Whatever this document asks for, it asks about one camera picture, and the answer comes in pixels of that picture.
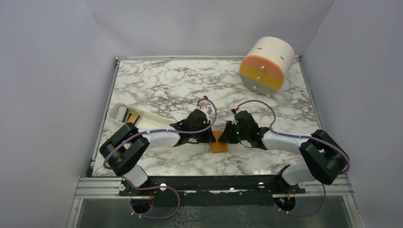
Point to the black metal base rail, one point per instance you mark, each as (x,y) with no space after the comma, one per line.
(203,191)

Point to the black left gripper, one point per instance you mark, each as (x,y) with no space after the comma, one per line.
(208,137)

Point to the cylindrical pastel drawer box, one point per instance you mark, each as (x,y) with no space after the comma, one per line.
(266,65)

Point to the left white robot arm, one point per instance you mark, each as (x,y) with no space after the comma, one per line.
(123,150)

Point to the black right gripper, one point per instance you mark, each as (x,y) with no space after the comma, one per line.
(226,136)

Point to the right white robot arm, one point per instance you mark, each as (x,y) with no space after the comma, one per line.
(323,161)

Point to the yellow leather card holder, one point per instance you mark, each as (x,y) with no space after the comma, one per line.
(218,147)

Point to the white oval plastic tray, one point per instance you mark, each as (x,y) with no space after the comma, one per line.
(148,120)

